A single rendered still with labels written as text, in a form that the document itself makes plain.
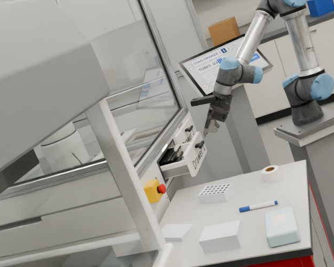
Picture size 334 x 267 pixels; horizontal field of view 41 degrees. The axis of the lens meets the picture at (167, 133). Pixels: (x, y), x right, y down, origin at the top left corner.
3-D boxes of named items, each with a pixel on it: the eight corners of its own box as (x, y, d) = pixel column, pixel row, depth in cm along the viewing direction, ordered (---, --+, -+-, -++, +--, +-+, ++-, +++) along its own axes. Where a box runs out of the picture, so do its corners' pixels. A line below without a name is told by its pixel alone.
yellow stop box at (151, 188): (165, 193, 182) (158, 177, 180) (160, 201, 175) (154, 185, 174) (154, 195, 184) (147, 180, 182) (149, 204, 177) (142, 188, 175)
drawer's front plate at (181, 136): (196, 135, 252) (189, 117, 249) (185, 155, 225) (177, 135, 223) (193, 136, 252) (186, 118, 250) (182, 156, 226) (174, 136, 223)
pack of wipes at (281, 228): (267, 223, 146) (263, 212, 145) (296, 216, 143) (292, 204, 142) (269, 249, 132) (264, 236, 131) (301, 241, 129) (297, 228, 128)
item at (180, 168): (202, 150, 217) (198, 139, 216) (191, 172, 194) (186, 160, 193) (131, 169, 232) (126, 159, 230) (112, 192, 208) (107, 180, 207)
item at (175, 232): (194, 227, 162) (193, 223, 162) (182, 241, 156) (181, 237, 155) (167, 227, 170) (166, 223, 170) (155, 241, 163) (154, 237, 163)
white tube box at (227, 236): (245, 233, 145) (240, 219, 144) (242, 248, 138) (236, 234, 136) (209, 239, 150) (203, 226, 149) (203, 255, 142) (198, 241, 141)
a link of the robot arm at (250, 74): (251, 67, 200) (229, 64, 196) (265, 65, 189) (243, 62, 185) (249, 85, 200) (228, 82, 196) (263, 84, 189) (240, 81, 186)
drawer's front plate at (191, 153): (207, 151, 219) (199, 131, 216) (195, 176, 192) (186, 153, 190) (204, 152, 219) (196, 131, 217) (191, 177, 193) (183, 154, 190)
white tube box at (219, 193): (235, 190, 178) (232, 182, 177) (227, 201, 172) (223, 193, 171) (209, 193, 186) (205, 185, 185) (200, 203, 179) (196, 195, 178)
